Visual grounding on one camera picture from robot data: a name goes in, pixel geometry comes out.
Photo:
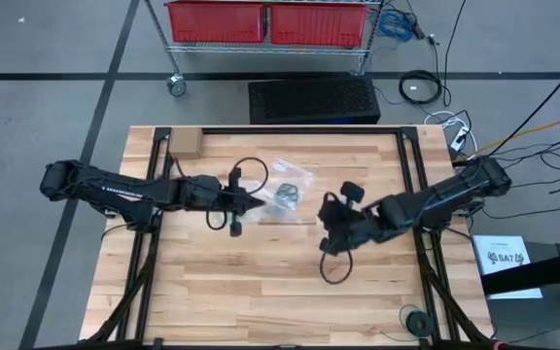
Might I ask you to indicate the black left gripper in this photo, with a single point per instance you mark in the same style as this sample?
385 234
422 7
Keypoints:
217 194

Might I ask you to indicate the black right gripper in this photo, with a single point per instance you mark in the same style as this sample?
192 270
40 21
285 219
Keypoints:
358 221

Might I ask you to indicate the clear plastic zip bag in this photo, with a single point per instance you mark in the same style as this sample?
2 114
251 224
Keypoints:
270 220
302 170

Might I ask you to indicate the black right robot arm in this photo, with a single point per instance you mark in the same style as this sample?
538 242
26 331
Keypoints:
455 192

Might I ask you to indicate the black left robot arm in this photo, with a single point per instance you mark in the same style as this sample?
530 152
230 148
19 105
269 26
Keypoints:
115 189

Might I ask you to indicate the black rubber floor mat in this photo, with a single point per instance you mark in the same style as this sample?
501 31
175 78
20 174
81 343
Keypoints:
314 99

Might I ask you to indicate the small cardboard box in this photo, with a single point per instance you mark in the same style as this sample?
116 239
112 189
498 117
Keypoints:
186 143

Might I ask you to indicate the dark tape roll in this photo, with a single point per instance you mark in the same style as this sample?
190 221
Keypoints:
410 323

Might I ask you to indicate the white power strip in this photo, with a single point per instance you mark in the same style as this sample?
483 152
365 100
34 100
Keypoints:
459 138

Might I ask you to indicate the white paper sign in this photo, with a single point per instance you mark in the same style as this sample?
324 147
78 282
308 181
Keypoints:
503 272

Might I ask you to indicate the red plastic storage bin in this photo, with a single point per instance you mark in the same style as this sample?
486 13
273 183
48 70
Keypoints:
212 22
319 24

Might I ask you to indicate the grey side cabinet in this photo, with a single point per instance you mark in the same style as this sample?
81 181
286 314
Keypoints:
528 321

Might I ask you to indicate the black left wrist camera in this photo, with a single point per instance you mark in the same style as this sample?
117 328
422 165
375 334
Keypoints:
235 229

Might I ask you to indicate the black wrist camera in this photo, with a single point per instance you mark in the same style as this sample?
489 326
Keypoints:
325 245
235 229

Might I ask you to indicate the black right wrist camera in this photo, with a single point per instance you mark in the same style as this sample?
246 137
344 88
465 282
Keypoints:
325 245

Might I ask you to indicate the black aluminium table frame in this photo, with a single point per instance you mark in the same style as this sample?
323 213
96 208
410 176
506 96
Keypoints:
299 130

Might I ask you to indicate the black metal post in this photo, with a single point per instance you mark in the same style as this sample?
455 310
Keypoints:
542 272

